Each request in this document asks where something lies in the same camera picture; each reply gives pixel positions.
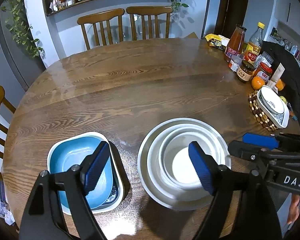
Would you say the blue square dish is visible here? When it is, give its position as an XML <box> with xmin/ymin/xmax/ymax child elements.
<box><xmin>47</xmin><ymin>132</ymin><xmax>124</xmax><ymax>214</ymax></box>

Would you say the small white bowl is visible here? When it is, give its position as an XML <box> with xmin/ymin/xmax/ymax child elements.
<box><xmin>159</xmin><ymin>126</ymin><xmax>213</xmax><ymax>190</ymax></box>

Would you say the large white bowl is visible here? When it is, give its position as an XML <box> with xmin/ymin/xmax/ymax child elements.
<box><xmin>138</xmin><ymin>118</ymin><xmax>231</xmax><ymax>211</ymax></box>

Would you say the medium white bowl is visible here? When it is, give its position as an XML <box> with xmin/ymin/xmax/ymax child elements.
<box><xmin>147</xmin><ymin>124</ymin><xmax>226</xmax><ymax>202</ymax></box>

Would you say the person's right hand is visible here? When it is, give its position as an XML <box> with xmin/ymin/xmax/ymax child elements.
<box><xmin>287</xmin><ymin>194</ymin><xmax>300</xmax><ymax>225</ymax></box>

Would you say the blue white patterned dish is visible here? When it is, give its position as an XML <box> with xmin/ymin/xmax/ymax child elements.
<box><xmin>257</xmin><ymin>89</ymin><xmax>289</xmax><ymax>128</ymax></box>

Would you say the wooden bead trivet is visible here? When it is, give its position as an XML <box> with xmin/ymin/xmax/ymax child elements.
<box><xmin>248</xmin><ymin>90</ymin><xmax>279</xmax><ymax>132</ymax></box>

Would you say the white plate on dish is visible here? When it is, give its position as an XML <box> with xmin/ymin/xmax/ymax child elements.
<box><xmin>260</xmin><ymin>86</ymin><xmax>285</xmax><ymax>114</ymax></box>

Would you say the orange fruit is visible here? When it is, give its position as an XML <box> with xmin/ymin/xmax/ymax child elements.
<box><xmin>275</xmin><ymin>79</ymin><xmax>285</xmax><ymax>91</ymax></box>
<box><xmin>251</xmin><ymin>76</ymin><xmax>265</xmax><ymax>90</ymax></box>

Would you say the red lid jar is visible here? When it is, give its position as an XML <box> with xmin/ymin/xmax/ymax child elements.
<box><xmin>254</xmin><ymin>62</ymin><xmax>273</xmax><ymax>83</ymax></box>

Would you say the dark paste jar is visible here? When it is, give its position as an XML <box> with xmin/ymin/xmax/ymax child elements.
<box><xmin>237</xmin><ymin>60</ymin><xmax>255</xmax><ymax>82</ymax></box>

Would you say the small white lid jar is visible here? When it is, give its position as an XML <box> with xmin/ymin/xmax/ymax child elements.
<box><xmin>229</xmin><ymin>54</ymin><xmax>243</xmax><ymax>72</ymax></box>

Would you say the vinegar bottle yellow cap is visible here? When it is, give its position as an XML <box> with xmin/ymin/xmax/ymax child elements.
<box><xmin>243</xmin><ymin>22</ymin><xmax>264</xmax><ymax>64</ymax></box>

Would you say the red sauce bottle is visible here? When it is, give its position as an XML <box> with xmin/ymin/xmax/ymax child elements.
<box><xmin>224</xmin><ymin>24</ymin><xmax>247</xmax><ymax>63</ymax></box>

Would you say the yellow snack packet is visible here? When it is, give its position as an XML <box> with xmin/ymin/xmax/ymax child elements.
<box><xmin>205</xmin><ymin>34</ymin><xmax>230</xmax><ymax>51</ymax></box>

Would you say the grey refrigerator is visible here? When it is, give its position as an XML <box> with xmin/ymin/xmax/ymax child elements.
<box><xmin>0</xmin><ymin>10</ymin><xmax>47</xmax><ymax>111</ymax></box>

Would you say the wooden chair far left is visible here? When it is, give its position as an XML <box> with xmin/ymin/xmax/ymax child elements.
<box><xmin>77</xmin><ymin>8</ymin><xmax>125</xmax><ymax>50</ymax></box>

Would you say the trailing green plant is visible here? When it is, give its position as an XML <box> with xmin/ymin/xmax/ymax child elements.
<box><xmin>0</xmin><ymin>0</ymin><xmax>44</xmax><ymax>58</ymax></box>

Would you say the wooden chair far right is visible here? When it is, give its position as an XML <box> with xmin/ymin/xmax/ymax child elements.
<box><xmin>126</xmin><ymin>6</ymin><xmax>173</xmax><ymax>41</ymax></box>

